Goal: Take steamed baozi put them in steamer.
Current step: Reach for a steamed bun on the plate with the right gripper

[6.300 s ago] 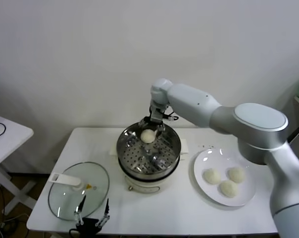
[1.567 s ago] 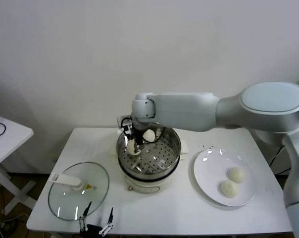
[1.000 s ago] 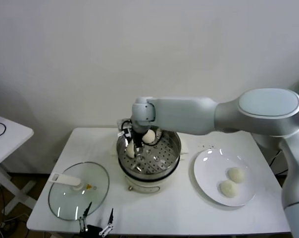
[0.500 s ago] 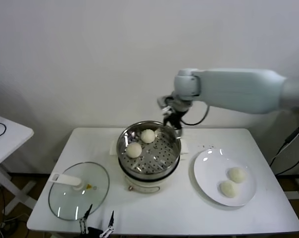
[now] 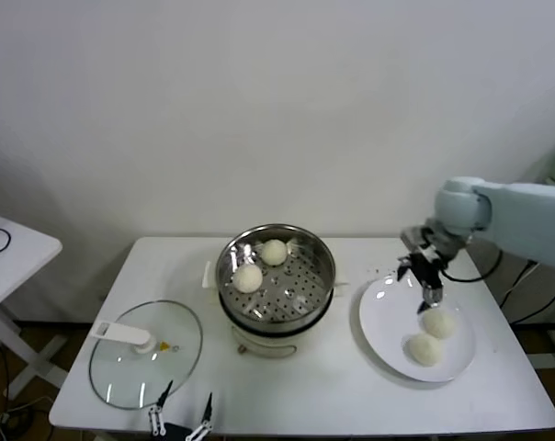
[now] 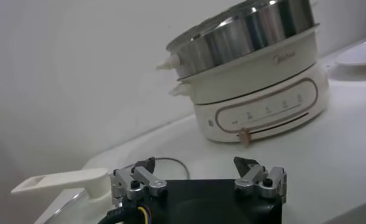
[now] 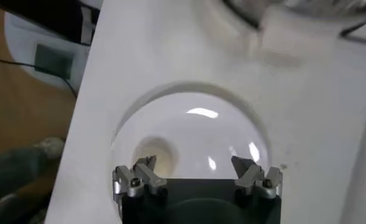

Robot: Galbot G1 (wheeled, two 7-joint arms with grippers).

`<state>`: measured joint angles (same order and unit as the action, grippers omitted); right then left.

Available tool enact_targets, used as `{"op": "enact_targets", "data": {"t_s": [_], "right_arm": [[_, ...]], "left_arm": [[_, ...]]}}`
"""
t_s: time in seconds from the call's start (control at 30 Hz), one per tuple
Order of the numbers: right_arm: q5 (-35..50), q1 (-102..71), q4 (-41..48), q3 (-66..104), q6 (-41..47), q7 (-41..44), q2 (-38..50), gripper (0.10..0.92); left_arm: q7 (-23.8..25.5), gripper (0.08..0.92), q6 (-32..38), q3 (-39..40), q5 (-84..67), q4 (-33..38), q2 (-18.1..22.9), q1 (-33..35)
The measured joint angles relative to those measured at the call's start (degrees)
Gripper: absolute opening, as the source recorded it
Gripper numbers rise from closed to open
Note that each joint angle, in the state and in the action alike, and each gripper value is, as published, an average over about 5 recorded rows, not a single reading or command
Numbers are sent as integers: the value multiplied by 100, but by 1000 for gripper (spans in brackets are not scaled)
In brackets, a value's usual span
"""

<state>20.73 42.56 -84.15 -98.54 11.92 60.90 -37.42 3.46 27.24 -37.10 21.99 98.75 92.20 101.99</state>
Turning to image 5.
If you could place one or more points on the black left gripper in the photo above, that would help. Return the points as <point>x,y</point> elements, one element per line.
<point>176,433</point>

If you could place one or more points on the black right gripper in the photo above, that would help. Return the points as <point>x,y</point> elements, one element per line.
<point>427,267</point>

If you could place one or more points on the white steamed baozi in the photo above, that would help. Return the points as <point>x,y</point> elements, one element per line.
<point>274,252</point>
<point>439,324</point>
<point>247,278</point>
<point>424,349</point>

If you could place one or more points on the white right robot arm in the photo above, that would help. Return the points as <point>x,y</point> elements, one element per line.
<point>512,211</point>

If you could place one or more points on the stainless steel steamer basket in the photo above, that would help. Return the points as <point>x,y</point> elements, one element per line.
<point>305,285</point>

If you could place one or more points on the white oval plate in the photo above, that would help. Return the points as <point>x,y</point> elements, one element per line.
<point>383,331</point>

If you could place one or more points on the white electric cooker base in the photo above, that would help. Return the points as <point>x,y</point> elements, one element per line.
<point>268,347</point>

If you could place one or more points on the white side table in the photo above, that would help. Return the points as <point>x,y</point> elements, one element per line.
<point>20,257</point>

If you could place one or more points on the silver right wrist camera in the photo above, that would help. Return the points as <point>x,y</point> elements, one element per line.
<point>413,236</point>

